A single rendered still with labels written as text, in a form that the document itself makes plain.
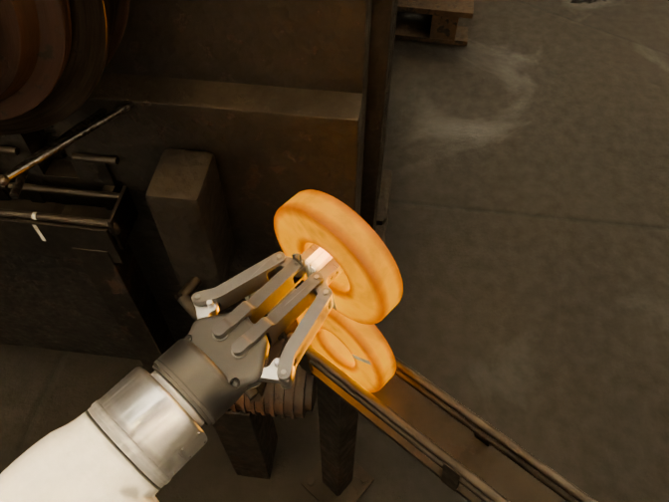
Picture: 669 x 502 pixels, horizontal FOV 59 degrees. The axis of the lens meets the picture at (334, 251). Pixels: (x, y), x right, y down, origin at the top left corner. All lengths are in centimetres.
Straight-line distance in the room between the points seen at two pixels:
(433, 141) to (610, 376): 93
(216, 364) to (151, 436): 8
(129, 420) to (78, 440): 4
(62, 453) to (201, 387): 11
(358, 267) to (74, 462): 28
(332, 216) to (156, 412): 22
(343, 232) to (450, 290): 117
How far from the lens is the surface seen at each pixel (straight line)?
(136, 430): 50
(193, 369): 51
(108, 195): 99
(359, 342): 71
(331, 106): 82
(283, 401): 96
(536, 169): 205
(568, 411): 160
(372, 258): 53
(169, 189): 84
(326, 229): 53
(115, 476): 50
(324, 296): 55
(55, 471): 50
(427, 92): 226
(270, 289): 56
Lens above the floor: 140
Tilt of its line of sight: 54 degrees down
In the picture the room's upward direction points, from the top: straight up
